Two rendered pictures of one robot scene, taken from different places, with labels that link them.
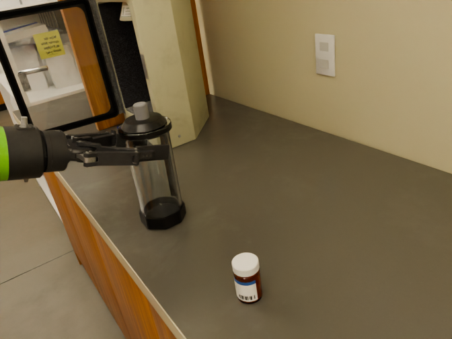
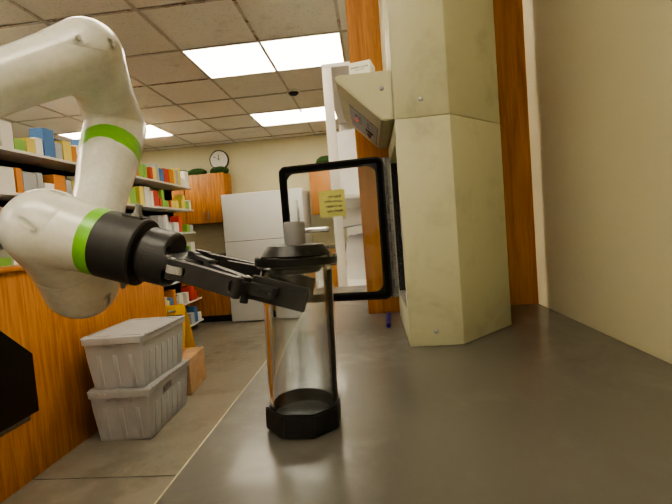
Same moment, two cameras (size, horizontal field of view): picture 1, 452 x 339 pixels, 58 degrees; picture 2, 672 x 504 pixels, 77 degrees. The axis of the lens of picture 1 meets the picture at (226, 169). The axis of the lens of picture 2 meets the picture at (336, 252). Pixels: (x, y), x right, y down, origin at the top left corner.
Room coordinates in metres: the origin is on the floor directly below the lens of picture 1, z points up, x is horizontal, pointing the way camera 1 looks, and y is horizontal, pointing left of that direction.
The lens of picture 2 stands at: (0.35, -0.22, 1.20)
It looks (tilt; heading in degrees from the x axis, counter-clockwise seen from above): 3 degrees down; 35
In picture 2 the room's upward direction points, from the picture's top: 5 degrees counter-clockwise
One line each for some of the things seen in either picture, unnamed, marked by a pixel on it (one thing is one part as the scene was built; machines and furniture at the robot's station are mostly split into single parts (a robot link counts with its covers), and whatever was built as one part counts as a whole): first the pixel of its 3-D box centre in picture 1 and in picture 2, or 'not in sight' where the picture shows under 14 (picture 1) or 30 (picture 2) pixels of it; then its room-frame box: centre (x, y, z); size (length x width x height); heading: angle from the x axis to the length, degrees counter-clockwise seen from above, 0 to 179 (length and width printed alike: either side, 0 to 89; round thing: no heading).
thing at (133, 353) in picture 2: not in sight; (140, 349); (1.86, 2.54, 0.49); 0.60 x 0.42 x 0.33; 31
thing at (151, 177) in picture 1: (154, 171); (300, 334); (0.78, 0.15, 1.06); 0.11 x 0.11 x 0.21
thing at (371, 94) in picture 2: not in sight; (365, 117); (1.26, 0.31, 1.46); 0.32 x 0.11 x 0.10; 31
